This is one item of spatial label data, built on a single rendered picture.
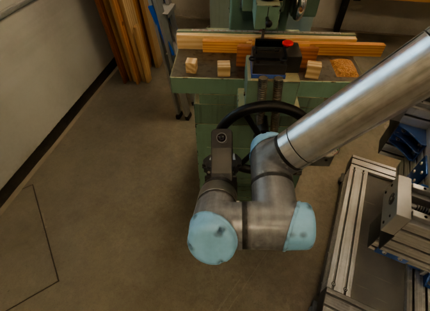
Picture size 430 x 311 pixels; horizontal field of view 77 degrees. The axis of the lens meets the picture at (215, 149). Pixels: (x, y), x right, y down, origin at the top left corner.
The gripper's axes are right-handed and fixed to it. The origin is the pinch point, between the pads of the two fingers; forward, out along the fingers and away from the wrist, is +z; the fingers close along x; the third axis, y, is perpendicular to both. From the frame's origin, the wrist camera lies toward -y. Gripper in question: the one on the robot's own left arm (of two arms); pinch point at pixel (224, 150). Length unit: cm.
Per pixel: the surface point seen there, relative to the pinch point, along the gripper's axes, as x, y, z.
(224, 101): -0.8, -9.3, 21.7
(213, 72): -4.1, -18.6, 20.3
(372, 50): 48, -23, 33
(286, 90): 16.8, -14.0, 8.6
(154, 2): -42, -51, 93
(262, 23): 10.8, -31.9, 22.7
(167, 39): -39, -33, 102
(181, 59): -15.2, -22.6, 26.0
